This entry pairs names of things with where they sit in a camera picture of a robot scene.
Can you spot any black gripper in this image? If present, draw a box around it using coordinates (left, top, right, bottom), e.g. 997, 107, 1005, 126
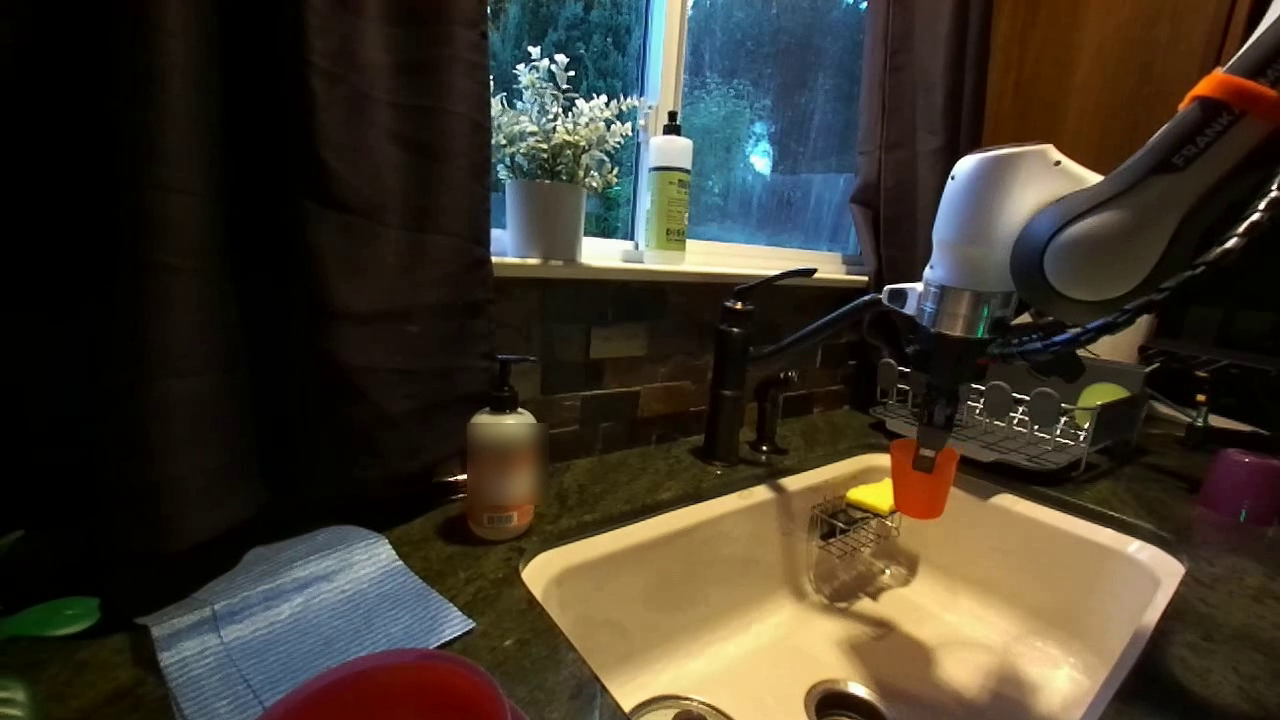
871, 310, 989, 451

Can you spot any orange plastic cup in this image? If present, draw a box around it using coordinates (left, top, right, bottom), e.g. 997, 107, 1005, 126
887, 441, 960, 520

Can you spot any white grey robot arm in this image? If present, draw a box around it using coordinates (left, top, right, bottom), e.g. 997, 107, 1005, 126
884, 8, 1280, 457

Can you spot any green plastic cup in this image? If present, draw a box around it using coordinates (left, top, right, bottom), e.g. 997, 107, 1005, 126
1072, 381, 1132, 412

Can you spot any white kitchen sink basin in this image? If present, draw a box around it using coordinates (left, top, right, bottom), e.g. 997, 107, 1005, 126
524, 451, 1184, 720

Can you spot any purple plastic cup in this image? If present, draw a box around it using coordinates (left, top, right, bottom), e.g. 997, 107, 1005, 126
1201, 449, 1280, 529

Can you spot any metal sink drain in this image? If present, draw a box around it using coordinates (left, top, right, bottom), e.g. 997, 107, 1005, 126
803, 680, 887, 720

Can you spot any yellow sponge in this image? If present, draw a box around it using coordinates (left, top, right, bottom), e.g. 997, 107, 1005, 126
845, 480, 895, 516

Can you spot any dark bronze faucet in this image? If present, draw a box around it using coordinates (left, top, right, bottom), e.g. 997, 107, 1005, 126
698, 268, 877, 458

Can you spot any green dish soap bottle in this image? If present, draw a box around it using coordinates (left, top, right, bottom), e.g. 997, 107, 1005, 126
646, 113, 694, 260

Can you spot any glass pot lid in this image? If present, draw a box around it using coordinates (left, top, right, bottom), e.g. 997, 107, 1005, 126
629, 693, 733, 720

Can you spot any white potted plant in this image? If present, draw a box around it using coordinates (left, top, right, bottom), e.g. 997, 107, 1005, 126
490, 42, 646, 263

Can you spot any soap pump bottle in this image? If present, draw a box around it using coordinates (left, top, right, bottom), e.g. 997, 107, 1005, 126
463, 350, 540, 540

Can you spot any blue dish cloth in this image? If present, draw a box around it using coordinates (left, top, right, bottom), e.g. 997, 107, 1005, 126
145, 523, 473, 720

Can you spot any red plastic bowl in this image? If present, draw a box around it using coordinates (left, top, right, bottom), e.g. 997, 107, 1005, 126
262, 646, 516, 720

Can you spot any dark window curtain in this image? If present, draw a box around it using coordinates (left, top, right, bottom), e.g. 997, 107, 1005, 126
0, 0, 492, 555

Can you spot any green plastic lid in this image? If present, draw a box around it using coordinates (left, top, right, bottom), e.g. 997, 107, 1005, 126
0, 596, 101, 639

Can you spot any metal wire drying rack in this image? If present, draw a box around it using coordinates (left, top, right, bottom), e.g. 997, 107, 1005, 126
871, 336, 1158, 480

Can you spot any wire sponge caddy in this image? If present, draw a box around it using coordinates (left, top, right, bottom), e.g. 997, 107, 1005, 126
802, 496, 921, 606

